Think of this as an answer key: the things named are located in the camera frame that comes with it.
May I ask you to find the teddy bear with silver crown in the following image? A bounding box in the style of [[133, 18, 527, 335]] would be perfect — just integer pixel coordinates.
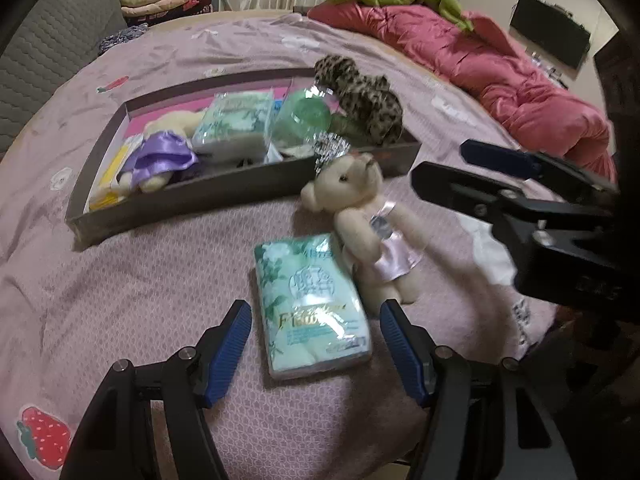
[[300, 132, 426, 306]]

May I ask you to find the leopard print scrunchie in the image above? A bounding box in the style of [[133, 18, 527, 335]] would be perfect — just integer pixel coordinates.
[[314, 54, 405, 146]]

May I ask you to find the grey quilted headboard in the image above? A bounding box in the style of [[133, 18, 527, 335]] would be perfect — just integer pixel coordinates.
[[0, 0, 128, 156]]

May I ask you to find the purple printed blanket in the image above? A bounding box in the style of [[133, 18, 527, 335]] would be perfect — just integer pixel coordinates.
[[0, 10, 566, 480]]

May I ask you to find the pink folded garment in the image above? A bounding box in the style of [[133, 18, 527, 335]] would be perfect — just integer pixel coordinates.
[[122, 2, 188, 17]]

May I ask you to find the green makeup sponge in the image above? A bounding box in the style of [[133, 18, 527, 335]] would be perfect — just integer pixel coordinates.
[[270, 87, 333, 148]]

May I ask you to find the pink and blue book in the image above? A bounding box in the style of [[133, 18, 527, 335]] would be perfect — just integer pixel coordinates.
[[122, 82, 293, 143]]

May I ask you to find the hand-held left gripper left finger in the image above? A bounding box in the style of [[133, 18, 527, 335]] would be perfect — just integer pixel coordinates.
[[60, 299, 252, 480]]

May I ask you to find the dark shallow cardboard box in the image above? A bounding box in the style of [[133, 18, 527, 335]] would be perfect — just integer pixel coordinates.
[[66, 67, 423, 251]]

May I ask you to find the red comforter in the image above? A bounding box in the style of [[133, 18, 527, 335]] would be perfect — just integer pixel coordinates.
[[307, 2, 618, 181]]

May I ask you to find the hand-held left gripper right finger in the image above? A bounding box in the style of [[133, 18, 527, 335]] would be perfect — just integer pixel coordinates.
[[379, 299, 563, 480]]

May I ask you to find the blue knit cloth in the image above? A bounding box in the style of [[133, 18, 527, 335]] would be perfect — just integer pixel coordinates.
[[99, 24, 151, 56]]

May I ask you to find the green floral tissue packet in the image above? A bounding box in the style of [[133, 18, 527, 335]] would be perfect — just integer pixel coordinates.
[[252, 232, 373, 380], [191, 91, 276, 163]]

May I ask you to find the black television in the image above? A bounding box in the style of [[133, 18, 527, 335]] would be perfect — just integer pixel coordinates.
[[509, 0, 592, 68]]

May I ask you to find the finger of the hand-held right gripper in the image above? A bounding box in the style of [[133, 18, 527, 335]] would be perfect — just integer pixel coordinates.
[[410, 161, 531, 231], [460, 139, 616, 196]]

